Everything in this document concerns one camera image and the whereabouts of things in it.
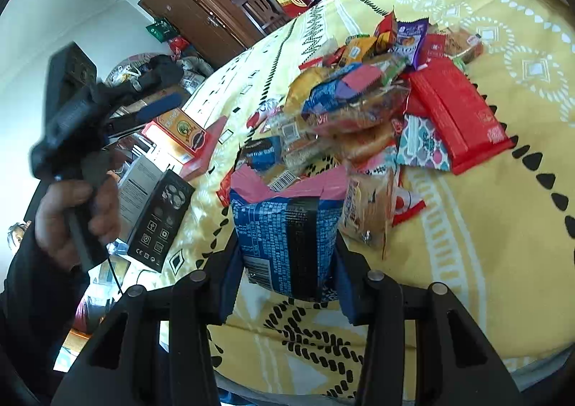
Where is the yellow patterned bedspread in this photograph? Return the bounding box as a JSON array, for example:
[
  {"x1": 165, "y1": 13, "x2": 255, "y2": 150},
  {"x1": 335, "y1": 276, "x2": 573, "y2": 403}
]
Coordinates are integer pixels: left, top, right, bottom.
[{"x1": 166, "y1": 0, "x2": 575, "y2": 402}]

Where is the green bag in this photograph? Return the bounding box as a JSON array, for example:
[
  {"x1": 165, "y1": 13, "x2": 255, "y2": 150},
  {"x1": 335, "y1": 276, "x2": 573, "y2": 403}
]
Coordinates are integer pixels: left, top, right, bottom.
[{"x1": 146, "y1": 18, "x2": 177, "y2": 42}]

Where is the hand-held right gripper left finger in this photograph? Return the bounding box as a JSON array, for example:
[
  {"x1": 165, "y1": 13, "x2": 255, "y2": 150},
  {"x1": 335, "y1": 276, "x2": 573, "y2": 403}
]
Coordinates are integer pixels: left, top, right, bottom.
[{"x1": 50, "y1": 232, "x2": 245, "y2": 406}]

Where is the white black product box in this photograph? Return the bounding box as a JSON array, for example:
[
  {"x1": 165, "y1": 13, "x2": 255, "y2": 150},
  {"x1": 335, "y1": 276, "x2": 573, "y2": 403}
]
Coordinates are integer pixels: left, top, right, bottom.
[{"x1": 118, "y1": 156, "x2": 196, "y2": 274}]

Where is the pile of snack packets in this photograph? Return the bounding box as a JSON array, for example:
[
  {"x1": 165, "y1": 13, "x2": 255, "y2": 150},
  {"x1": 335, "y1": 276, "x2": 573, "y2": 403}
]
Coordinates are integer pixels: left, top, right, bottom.
[{"x1": 216, "y1": 8, "x2": 515, "y2": 260}]

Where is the red plastic bag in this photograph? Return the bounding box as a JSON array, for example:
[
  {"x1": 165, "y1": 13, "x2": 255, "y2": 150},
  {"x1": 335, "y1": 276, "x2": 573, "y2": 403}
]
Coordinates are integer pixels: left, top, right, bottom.
[{"x1": 167, "y1": 35, "x2": 192, "y2": 57}]

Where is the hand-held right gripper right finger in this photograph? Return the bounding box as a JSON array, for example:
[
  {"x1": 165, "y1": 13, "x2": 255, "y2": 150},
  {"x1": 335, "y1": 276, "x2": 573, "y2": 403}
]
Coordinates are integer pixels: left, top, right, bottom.
[{"x1": 335, "y1": 234, "x2": 525, "y2": 406}]

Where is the carved wooden chair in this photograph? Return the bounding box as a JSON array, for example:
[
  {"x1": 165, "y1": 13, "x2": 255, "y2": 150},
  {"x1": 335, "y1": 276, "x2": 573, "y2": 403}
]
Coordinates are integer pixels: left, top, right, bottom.
[{"x1": 231, "y1": 0, "x2": 290, "y2": 36}]

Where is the person's left forearm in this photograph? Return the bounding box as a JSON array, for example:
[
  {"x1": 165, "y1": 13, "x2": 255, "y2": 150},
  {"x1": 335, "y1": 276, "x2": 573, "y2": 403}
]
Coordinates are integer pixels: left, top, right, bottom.
[{"x1": 0, "y1": 226, "x2": 93, "y2": 406}]

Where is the orange red carton box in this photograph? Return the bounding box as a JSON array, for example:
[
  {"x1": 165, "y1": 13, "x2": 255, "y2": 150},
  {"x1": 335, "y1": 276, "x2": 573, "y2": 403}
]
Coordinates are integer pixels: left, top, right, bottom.
[{"x1": 141, "y1": 107, "x2": 230, "y2": 182}]

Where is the blue pink-edged snack packet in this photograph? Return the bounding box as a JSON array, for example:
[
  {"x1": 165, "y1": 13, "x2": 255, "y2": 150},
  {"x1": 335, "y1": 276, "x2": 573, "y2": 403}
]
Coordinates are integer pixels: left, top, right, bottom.
[{"x1": 229, "y1": 163, "x2": 351, "y2": 302}]

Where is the large red flat packet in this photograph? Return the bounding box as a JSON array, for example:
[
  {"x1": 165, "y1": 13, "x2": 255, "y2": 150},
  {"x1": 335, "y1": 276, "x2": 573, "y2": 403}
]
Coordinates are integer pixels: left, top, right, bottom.
[{"x1": 406, "y1": 59, "x2": 515, "y2": 176}]

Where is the clear plastic bag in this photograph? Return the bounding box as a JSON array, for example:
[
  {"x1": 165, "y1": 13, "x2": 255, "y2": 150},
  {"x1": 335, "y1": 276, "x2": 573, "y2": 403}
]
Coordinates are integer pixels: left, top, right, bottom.
[{"x1": 180, "y1": 56, "x2": 215, "y2": 94}]

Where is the red yellow gift box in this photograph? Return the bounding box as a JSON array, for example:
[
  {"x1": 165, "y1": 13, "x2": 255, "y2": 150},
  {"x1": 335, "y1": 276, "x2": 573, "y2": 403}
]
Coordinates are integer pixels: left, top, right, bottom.
[{"x1": 273, "y1": 0, "x2": 312, "y2": 20}]

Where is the black bag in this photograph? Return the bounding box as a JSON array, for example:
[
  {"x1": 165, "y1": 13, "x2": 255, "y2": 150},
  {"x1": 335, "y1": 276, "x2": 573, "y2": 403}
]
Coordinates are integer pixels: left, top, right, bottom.
[{"x1": 137, "y1": 55, "x2": 186, "y2": 91}]

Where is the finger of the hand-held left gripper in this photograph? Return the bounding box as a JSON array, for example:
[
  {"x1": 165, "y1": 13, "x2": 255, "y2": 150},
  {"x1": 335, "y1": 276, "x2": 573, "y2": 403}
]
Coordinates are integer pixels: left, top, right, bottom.
[{"x1": 107, "y1": 91, "x2": 183, "y2": 131}]

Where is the person's left hand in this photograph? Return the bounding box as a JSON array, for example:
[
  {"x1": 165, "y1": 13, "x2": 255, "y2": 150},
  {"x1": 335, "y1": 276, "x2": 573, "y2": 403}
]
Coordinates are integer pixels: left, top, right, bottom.
[{"x1": 35, "y1": 153, "x2": 123, "y2": 273}]

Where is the bread bun clear packet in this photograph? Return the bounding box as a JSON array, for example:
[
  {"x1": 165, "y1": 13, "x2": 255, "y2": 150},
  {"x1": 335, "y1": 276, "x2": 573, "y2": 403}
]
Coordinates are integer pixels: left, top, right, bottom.
[{"x1": 338, "y1": 167, "x2": 401, "y2": 260}]

